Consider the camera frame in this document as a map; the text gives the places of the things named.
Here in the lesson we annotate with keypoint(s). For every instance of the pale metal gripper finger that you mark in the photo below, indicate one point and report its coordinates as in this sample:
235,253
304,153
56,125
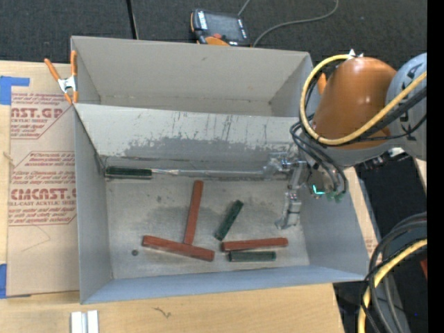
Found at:
289,213
275,168

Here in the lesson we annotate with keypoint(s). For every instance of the red-brown flat block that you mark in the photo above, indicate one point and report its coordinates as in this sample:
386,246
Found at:
193,213
255,244
177,248

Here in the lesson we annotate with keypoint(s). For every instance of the dark green flat block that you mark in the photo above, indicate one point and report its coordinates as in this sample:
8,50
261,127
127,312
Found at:
229,220
128,172
252,256

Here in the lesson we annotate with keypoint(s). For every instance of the grey metal bin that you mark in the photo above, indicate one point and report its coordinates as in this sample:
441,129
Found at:
180,141

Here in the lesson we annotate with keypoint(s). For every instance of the brown cardboard board, red print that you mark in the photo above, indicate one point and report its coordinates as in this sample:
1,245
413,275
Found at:
41,248

